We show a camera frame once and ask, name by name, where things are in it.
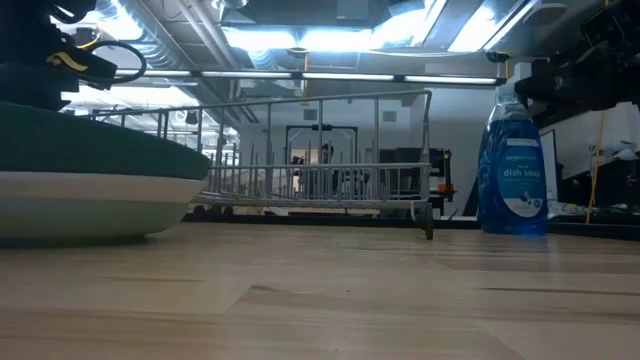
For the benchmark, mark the white plate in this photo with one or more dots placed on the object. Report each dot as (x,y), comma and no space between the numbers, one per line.
(100,187)

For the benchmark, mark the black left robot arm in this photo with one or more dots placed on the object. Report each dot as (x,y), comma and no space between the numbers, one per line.
(30,30)

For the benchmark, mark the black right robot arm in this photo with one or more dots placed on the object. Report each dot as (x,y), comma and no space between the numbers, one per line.
(615,22)

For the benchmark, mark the person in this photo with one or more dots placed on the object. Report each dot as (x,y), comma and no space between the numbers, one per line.
(327,152)

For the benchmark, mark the blue dish soap bottle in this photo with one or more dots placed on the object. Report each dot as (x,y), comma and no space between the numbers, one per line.
(512,170)

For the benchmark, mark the black table edge rail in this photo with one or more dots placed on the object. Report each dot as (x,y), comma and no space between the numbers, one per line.
(575,227)

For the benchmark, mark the black desk with monitor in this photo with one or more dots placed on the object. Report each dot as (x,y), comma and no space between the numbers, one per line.
(440,170)

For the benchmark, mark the overhead LED light bar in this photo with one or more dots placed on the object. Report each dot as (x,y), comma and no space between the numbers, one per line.
(310,76)

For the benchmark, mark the small orange object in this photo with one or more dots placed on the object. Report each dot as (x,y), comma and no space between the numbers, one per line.
(445,187)

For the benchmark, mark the dark green plate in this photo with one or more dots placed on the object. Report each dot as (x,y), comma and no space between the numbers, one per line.
(75,145)

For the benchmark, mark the white board panel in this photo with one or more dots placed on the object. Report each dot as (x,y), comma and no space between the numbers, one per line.
(549,165)

